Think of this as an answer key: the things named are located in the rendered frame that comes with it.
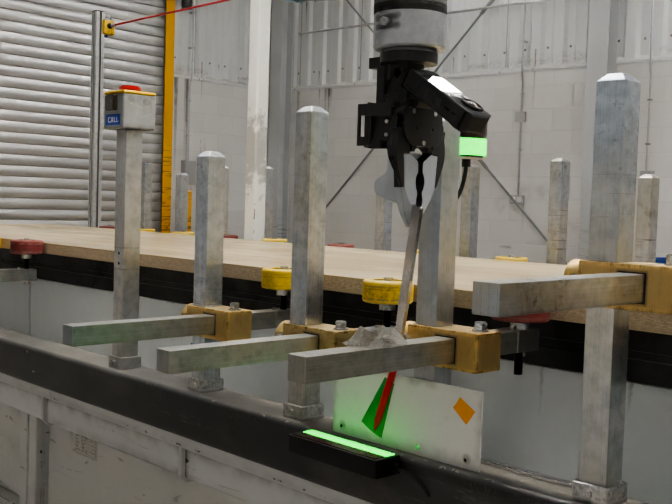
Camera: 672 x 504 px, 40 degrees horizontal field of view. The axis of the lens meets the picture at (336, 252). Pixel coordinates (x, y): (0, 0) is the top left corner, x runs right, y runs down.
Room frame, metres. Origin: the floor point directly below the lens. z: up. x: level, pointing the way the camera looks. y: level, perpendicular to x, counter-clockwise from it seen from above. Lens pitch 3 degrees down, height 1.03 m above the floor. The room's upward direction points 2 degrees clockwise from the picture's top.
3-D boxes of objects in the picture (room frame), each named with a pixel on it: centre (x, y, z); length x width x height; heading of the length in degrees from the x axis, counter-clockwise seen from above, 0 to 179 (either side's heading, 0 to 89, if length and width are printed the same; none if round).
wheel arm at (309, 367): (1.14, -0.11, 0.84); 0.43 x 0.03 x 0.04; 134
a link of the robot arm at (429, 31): (1.16, -0.08, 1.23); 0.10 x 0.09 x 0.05; 134
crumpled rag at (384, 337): (1.09, -0.06, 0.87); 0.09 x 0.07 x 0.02; 134
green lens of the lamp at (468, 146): (1.25, -0.17, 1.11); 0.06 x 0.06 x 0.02
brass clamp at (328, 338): (1.38, 0.03, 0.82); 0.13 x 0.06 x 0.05; 44
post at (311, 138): (1.40, 0.04, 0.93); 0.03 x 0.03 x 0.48; 44
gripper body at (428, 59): (1.16, -0.08, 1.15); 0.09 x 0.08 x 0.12; 44
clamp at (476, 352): (1.20, -0.15, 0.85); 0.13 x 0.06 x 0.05; 44
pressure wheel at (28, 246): (2.36, 0.78, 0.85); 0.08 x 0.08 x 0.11
